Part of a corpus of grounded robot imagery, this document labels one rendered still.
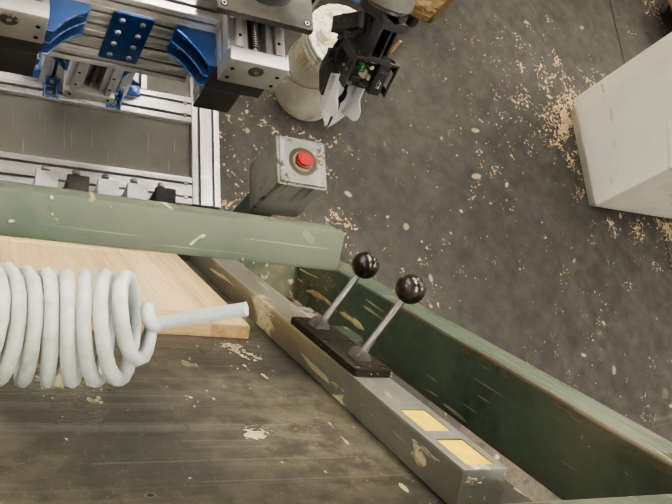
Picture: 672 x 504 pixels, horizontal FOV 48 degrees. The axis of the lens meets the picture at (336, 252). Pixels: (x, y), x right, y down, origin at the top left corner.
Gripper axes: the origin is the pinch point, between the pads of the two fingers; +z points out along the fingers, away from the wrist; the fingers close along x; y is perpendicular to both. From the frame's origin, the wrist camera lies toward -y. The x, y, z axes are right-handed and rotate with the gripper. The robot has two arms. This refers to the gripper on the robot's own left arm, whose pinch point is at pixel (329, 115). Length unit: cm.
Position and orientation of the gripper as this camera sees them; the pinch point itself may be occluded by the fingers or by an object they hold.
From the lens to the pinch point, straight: 119.3
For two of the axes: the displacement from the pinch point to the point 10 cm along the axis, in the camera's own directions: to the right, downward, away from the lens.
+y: 2.6, 6.8, -6.9
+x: 8.9, 1.1, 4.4
